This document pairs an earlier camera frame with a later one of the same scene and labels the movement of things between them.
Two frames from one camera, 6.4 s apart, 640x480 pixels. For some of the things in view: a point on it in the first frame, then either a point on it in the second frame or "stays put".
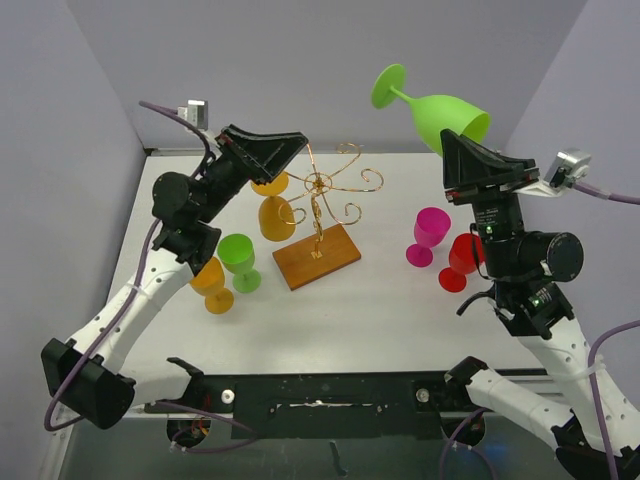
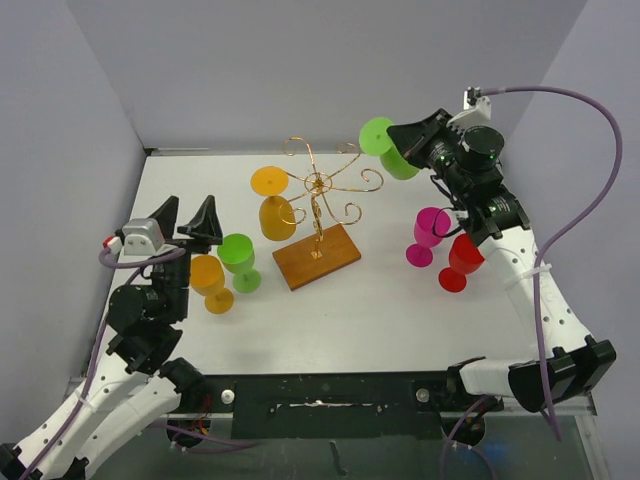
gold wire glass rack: [318, 185] stays put
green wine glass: [236, 251] stays put
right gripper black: [467, 164] → [413, 139]
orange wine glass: [276, 213] stays put
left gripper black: [260, 157] → [204, 226]
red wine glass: [462, 260] stays put
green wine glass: [433, 113] → [375, 140]
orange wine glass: [209, 281] stays put
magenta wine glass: [431, 224] stays put
